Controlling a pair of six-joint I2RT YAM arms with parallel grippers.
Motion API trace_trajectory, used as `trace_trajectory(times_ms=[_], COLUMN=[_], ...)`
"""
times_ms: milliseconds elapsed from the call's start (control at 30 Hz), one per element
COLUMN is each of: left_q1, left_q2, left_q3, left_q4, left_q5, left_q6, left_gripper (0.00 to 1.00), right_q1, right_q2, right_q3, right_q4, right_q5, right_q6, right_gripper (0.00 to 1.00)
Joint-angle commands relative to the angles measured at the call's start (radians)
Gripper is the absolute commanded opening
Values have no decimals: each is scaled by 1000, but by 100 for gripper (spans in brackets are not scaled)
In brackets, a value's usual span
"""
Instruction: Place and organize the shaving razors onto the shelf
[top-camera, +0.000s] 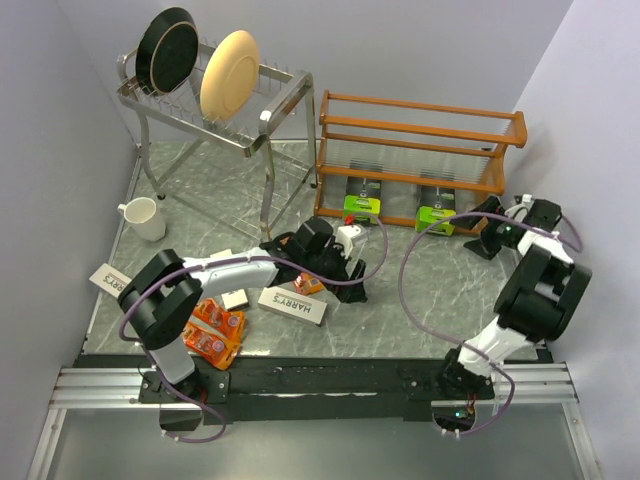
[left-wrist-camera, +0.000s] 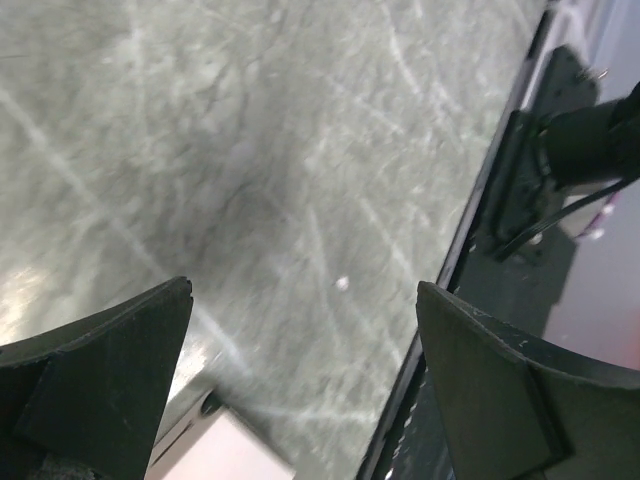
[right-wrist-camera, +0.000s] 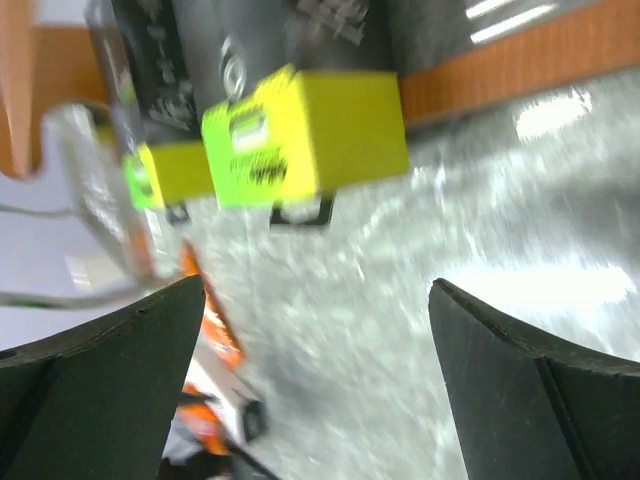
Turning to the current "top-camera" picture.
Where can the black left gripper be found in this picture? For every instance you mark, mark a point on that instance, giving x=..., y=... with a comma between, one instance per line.
x=349, y=293

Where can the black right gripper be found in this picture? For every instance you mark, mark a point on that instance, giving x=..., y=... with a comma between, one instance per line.
x=486, y=246

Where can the orange razor blister pack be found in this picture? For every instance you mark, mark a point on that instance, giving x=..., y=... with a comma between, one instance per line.
x=306, y=284

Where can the white Harry's box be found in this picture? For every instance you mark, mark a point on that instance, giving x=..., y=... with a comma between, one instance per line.
x=292, y=305
x=110, y=280
x=235, y=300

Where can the black green razor box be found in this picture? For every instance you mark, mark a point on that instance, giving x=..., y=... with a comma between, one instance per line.
x=434, y=204
x=362, y=199

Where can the orange wooden shelf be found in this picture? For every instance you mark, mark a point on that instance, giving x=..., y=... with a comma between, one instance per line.
x=406, y=145

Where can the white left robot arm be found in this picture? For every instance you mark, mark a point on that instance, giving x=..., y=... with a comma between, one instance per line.
x=160, y=299

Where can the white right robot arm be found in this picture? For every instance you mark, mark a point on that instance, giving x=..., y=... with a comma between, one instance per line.
x=538, y=300

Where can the chrome dish rack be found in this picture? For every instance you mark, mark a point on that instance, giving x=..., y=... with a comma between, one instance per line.
x=276, y=96

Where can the white ceramic mug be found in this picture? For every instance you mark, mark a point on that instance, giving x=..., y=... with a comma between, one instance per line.
x=144, y=216

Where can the beige round plate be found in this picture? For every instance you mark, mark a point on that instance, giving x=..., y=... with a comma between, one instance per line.
x=230, y=76

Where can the black round plate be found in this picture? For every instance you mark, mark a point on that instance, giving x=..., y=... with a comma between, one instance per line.
x=167, y=52

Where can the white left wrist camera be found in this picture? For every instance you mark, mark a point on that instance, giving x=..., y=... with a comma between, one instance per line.
x=352, y=236

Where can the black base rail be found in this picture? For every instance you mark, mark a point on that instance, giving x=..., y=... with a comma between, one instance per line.
x=298, y=388

